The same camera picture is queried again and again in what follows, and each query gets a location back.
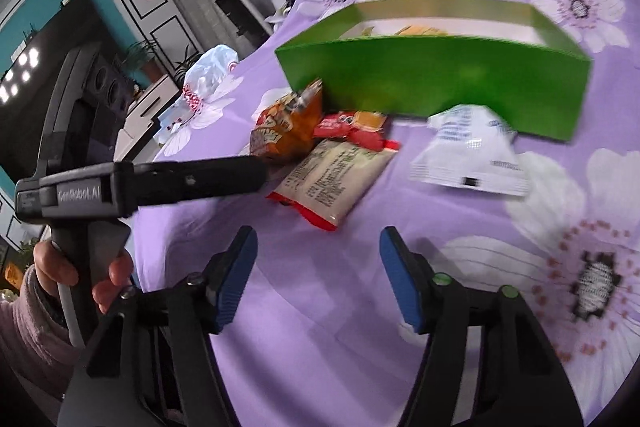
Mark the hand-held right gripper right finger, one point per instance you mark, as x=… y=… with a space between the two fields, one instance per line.
x=405 y=282

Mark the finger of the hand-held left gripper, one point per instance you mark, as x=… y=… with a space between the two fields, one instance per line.
x=200 y=179

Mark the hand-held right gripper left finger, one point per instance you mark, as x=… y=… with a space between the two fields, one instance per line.
x=235 y=287

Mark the orange panda snack packet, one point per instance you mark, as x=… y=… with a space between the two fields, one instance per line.
x=285 y=127

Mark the beige red-edged snack packet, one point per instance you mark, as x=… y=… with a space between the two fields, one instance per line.
x=330 y=177

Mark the white snack packet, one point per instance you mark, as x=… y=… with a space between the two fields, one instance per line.
x=465 y=152

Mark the small red snack packet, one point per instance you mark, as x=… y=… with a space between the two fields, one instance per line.
x=350 y=127

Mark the green cardboard box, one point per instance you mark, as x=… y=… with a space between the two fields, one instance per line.
x=425 y=77

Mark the orange cracker packet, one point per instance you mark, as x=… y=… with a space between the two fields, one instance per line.
x=417 y=30

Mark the person's left forearm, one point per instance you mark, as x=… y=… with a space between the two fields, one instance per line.
x=30 y=337

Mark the person's left hand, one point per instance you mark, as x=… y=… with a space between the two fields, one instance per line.
x=112 y=282

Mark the white television cabinet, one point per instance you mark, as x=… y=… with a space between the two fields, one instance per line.
x=150 y=107

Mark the white red-print plastic bag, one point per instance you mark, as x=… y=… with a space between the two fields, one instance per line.
x=210 y=72

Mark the potted plant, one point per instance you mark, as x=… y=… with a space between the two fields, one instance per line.
x=145 y=59
x=186 y=67

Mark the black television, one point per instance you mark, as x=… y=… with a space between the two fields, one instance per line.
x=60 y=27

